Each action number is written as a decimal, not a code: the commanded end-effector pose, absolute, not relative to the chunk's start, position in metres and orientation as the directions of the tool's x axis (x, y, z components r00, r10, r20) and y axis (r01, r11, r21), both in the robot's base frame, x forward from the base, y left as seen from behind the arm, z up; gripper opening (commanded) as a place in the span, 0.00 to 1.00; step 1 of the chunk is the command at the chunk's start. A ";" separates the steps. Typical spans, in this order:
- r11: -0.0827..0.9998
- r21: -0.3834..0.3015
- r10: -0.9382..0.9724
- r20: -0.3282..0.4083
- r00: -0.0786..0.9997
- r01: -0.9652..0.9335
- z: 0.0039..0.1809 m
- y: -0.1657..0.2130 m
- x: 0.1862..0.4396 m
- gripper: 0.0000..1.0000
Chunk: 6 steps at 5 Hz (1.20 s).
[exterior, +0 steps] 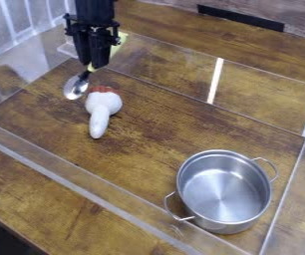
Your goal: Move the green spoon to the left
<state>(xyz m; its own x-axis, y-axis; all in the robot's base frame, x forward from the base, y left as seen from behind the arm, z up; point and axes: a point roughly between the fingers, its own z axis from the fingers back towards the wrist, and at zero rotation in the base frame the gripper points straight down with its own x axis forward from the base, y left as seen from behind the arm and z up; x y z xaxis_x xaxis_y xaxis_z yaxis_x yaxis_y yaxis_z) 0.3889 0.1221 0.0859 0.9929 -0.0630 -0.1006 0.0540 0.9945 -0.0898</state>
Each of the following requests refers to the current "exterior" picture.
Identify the clear acrylic triangle bracket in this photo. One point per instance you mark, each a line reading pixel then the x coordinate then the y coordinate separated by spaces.
pixel 68 48

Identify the black strip on wall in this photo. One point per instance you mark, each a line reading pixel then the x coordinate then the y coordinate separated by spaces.
pixel 241 18

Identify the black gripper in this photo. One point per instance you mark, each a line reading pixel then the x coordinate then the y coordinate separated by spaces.
pixel 92 24

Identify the stainless steel pot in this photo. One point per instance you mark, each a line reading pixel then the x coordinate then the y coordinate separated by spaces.
pixel 222 190

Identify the green handled metal spoon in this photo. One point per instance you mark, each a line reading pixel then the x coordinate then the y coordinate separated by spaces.
pixel 78 84

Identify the white toy mushroom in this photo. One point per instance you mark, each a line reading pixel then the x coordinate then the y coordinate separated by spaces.
pixel 103 103

